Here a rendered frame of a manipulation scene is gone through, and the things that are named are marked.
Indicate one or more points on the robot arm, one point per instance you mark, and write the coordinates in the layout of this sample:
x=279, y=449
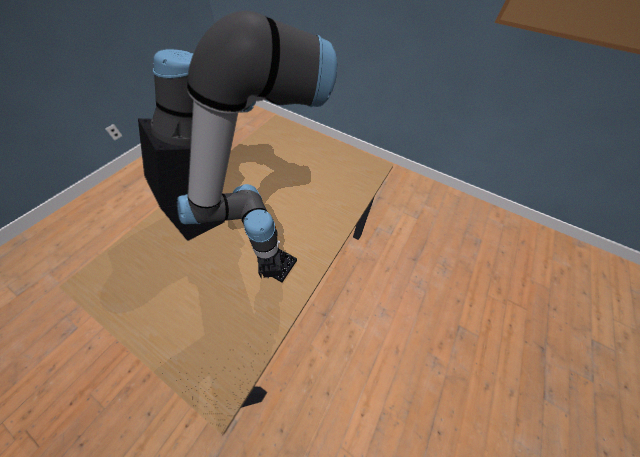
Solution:
x=237, y=57

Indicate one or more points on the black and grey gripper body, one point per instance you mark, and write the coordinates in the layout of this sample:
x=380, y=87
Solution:
x=269, y=271

